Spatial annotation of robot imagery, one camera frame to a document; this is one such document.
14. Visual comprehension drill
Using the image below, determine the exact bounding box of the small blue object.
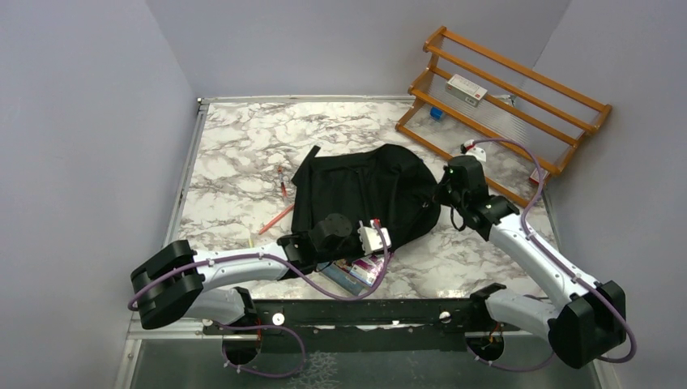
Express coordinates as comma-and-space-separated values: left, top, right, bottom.
429, 107, 444, 121

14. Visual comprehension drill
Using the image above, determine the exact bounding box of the dark blue book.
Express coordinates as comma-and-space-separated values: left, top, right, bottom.
318, 263, 366, 296

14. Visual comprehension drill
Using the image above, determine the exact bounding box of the salmon pink pencil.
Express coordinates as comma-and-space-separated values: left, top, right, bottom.
258, 203, 295, 235

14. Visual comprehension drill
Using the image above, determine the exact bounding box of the black metal base rail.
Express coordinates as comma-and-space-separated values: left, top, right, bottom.
203, 298, 497, 353

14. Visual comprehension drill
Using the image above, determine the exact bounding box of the black student bag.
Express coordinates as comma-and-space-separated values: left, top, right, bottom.
291, 144, 441, 249

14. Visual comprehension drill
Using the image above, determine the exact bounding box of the small red white box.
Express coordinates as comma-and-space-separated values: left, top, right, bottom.
528, 168, 550, 185

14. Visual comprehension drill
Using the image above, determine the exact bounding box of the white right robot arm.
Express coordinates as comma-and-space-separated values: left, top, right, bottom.
435, 155, 634, 369

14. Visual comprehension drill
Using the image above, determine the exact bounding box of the orange wooden shelf rack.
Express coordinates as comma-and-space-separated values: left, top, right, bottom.
395, 27, 612, 206

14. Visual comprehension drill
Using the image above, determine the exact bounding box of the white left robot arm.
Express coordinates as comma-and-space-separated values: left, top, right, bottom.
127, 214, 381, 333

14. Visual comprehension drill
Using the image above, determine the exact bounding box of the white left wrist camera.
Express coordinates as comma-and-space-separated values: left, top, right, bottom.
357, 218, 391, 255

